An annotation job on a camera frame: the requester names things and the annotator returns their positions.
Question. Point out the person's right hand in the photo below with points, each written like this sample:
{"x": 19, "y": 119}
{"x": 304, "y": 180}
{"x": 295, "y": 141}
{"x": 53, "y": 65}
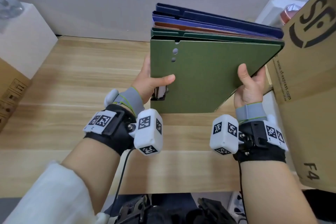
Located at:
{"x": 249, "y": 92}

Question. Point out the person's left hand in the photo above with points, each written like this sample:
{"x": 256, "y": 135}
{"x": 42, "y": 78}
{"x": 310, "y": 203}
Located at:
{"x": 144, "y": 87}

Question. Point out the green folder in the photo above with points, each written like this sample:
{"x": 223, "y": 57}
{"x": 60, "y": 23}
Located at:
{"x": 204, "y": 74}

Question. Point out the orange brown folder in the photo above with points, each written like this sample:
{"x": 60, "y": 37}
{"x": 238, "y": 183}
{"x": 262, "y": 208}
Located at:
{"x": 168, "y": 25}

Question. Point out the light blue folder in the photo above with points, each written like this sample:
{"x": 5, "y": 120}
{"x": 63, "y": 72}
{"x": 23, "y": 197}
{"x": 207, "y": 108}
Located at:
{"x": 168, "y": 18}

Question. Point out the navy blue folder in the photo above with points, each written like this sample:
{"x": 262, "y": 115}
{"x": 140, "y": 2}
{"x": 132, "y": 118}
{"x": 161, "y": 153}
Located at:
{"x": 168, "y": 9}

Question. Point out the person's left forearm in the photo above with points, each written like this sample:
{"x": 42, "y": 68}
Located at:
{"x": 94, "y": 171}

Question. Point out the person's right forearm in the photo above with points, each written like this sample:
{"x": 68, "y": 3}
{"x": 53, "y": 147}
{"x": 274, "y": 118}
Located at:
{"x": 273, "y": 195}

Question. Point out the white wristband ball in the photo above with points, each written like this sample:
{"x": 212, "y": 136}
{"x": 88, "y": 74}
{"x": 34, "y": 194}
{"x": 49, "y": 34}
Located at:
{"x": 111, "y": 97}
{"x": 271, "y": 121}

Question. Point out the large black-logo cardboard box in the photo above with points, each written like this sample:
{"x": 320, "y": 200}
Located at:
{"x": 309, "y": 87}

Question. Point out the white plastic box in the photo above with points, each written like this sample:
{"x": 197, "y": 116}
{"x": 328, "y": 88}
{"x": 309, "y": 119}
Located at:
{"x": 270, "y": 11}

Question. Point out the red lidded jar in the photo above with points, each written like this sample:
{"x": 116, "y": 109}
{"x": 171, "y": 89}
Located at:
{"x": 290, "y": 13}

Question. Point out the tall white box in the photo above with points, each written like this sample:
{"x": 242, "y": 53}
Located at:
{"x": 29, "y": 42}

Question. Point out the black waist harness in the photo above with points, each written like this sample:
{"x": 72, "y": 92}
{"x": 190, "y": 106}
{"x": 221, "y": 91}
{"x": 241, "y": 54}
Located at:
{"x": 134, "y": 210}

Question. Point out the cardboard box with pictograms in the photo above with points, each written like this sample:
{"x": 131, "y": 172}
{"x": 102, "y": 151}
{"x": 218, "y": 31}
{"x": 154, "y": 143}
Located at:
{"x": 10, "y": 95}

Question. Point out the black glossy object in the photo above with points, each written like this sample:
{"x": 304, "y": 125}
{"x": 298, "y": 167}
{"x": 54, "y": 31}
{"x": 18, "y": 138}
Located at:
{"x": 320, "y": 208}

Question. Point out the white sleeve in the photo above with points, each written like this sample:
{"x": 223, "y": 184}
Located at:
{"x": 47, "y": 197}

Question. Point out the clear plastic container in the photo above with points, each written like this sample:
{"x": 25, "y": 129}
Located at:
{"x": 10, "y": 8}

